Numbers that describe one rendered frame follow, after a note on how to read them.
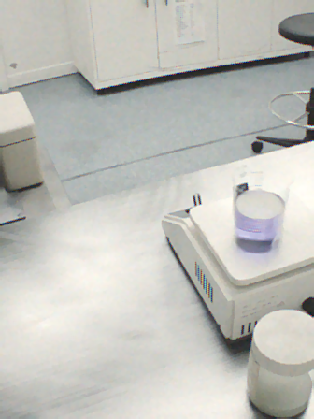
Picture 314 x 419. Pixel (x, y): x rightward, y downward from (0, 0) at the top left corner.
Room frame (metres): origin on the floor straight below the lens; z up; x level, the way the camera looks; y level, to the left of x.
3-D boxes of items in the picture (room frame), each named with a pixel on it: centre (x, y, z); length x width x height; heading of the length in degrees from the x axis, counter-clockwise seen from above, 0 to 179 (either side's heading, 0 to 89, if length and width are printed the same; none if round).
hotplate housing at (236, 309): (0.41, -0.10, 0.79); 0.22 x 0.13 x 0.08; 16
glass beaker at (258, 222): (0.36, -0.09, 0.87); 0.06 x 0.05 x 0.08; 95
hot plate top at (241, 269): (0.38, -0.10, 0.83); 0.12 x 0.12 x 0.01; 16
